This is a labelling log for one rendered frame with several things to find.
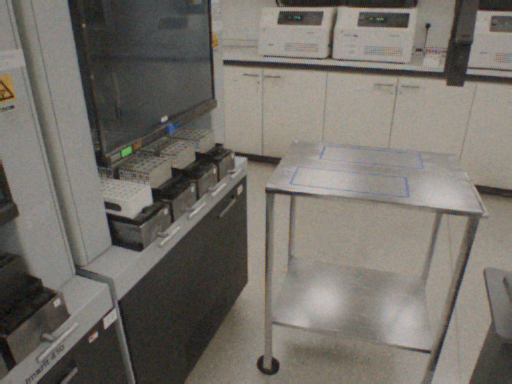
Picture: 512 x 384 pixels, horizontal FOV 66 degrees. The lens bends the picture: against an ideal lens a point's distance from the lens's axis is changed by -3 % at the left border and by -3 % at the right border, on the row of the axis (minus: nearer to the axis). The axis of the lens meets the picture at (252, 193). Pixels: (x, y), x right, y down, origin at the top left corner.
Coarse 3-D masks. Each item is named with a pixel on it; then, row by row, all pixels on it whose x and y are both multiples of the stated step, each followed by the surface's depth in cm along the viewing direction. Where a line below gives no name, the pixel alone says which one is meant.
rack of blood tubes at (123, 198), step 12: (108, 180) 114; (120, 180) 113; (108, 192) 107; (120, 192) 107; (132, 192) 107; (144, 192) 107; (108, 204) 113; (120, 204) 103; (132, 204) 103; (144, 204) 108; (132, 216) 104
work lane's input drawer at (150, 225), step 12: (156, 204) 110; (168, 204) 113; (108, 216) 106; (120, 216) 105; (144, 216) 104; (156, 216) 108; (168, 216) 114; (120, 228) 105; (132, 228) 103; (144, 228) 103; (156, 228) 109; (180, 228) 112; (132, 240) 105; (144, 240) 104; (168, 240) 107
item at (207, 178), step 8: (200, 168) 133; (208, 168) 134; (216, 168) 138; (184, 176) 130; (192, 176) 128; (200, 176) 129; (208, 176) 134; (216, 176) 139; (200, 184) 129; (208, 184) 134; (224, 184) 137; (200, 192) 130; (216, 192) 132
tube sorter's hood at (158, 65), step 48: (96, 0) 85; (144, 0) 100; (192, 0) 121; (96, 48) 88; (144, 48) 103; (192, 48) 126; (96, 96) 90; (144, 96) 107; (192, 96) 131; (144, 144) 108
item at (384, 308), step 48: (336, 144) 153; (288, 192) 118; (336, 192) 116; (384, 192) 115; (432, 192) 115; (288, 240) 176; (432, 240) 157; (288, 288) 160; (336, 288) 160; (384, 288) 159; (336, 336) 139; (384, 336) 137
